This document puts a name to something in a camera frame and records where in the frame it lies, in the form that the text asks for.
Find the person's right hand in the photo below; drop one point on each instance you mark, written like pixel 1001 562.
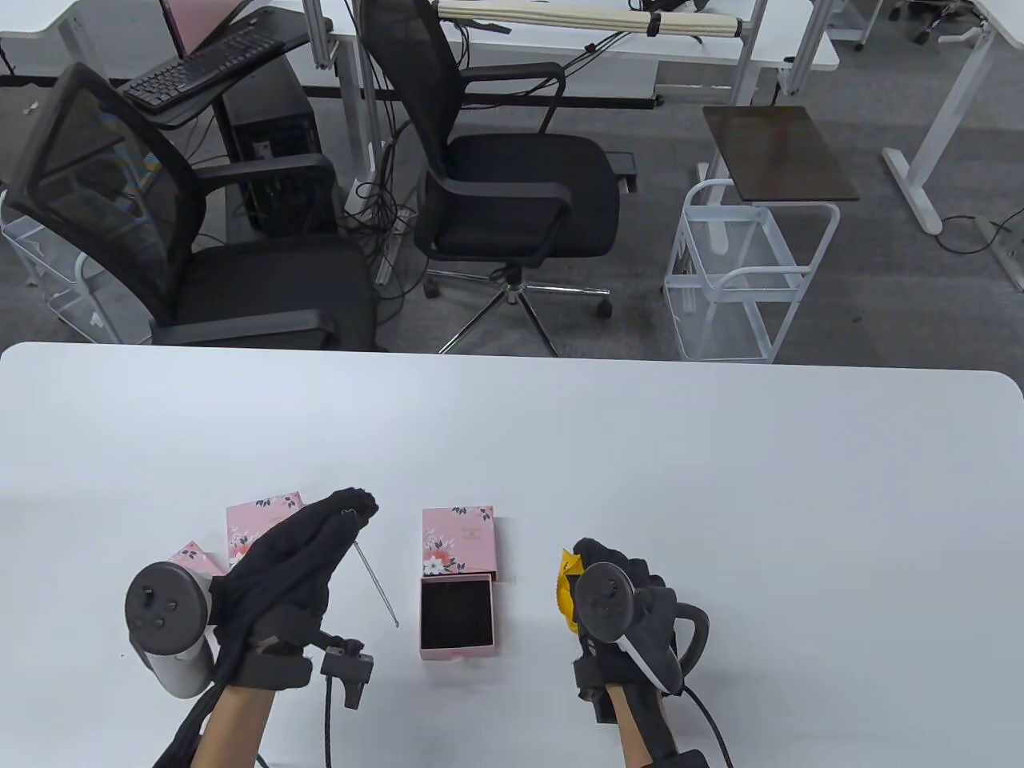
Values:
pixel 652 600

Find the person's left hand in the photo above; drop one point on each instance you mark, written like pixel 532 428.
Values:
pixel 296 560

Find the yellow cloth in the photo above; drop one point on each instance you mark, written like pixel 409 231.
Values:
pixel 565 596

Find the person's left forearm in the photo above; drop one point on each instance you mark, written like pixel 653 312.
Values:
pixel 232 728

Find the person's right forearm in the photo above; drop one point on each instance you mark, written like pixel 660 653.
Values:
pixel 632 728

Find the pink floral gift box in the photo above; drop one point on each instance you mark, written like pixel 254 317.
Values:
pixel 256 520
pixel 196 558

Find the black mesh office chair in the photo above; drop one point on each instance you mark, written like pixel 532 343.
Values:
pixel 264 288
pixel 520 192

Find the black computer tower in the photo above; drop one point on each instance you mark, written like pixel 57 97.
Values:
pixel 276 136

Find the dark wooden side table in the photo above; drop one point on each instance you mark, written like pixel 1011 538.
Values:
pixel 780 152

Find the black keyboard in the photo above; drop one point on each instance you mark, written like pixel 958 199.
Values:
pixel 192 72

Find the pink screen laptop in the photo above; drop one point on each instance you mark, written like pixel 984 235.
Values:
pixel 200 20

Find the white desk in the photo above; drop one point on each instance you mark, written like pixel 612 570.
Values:
pixel 952 88
pixel 80 32

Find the rolled beige mat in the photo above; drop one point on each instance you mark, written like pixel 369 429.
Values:
pixel 560 14

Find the black office chair base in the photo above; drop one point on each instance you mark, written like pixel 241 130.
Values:
pixel 932 12

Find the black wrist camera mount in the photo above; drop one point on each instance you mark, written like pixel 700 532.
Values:
pixel 348 668
pixel 596 680

